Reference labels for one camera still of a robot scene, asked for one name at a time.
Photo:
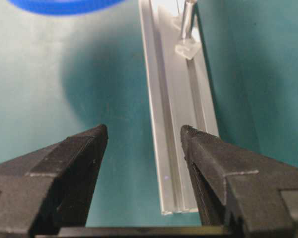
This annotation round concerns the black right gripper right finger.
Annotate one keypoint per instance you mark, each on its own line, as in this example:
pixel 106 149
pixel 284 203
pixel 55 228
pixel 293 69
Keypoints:
pixel 255 195

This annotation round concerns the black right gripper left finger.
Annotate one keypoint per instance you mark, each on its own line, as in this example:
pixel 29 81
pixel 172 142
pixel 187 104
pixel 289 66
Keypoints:
pixel 52 187

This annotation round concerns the large blue plastic gear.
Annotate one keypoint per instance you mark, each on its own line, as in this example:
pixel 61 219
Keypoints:
pixel 63 7

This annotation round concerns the silver aluminium extrusion rail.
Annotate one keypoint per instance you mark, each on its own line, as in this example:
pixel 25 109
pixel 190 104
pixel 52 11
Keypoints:
pixel 179 94

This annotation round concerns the right clear shaft mount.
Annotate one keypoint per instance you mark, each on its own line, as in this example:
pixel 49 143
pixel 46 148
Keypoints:
pixel 187 46

